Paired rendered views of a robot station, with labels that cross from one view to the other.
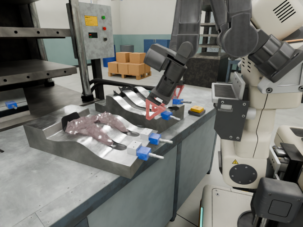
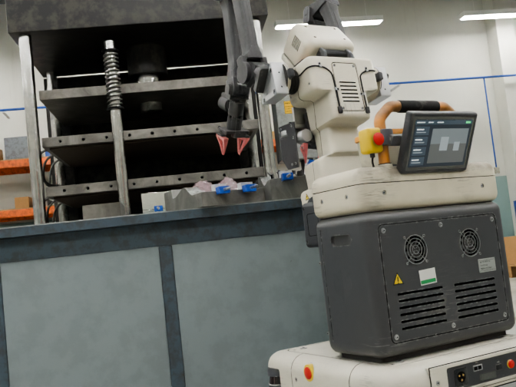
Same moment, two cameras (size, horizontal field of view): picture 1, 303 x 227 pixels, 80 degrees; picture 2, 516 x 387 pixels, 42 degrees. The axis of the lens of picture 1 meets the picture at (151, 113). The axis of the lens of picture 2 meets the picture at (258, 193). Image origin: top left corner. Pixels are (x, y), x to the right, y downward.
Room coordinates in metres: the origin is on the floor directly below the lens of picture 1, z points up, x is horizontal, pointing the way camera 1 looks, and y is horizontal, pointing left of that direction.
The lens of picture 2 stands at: (-1.20, -1.80, 0.63)
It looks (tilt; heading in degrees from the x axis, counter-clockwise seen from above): 5 degrees up; 44
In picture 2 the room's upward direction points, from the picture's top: 6 degrees counter-clockwise
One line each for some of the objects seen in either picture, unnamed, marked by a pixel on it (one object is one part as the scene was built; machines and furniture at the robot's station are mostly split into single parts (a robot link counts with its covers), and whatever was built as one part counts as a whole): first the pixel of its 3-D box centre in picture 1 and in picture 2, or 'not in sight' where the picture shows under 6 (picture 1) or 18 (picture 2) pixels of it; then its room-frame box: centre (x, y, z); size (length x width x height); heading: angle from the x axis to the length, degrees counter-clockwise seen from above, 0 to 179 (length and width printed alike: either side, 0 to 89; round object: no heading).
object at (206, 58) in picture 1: (213, 44); not in sight; (5.33, -1.70, 1.03); 1.54 x 0.94 x 2.06; 144
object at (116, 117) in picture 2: not in sight; (120, 167); (0.78, 0.99, 1.10); 0.05 x 0.05 x 1.30
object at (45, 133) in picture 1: (94, 133); (211, 196); (0.69, 0.25, 0.86); 0.50 x 0.26 x 0.11; 67
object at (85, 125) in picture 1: (94, 124); (212, 186); (0.69, 0.24, 0.90); 0.26 x 0.18 x 0.08; 67
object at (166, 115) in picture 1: (168, 115); (287, 176); (0.80, -0.08, 0.89); 0.13 x 0.05 x 0.05; 50
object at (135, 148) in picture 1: (146, 153); (223, 190); (0.54, 0.02, 0.86); 0.13 x 0.05 x 0.05; 67
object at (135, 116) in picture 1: (136, 104); (292, 187); (1.02, 0.09, 0.87); 0.50 x 0.26 x 0.14; 50
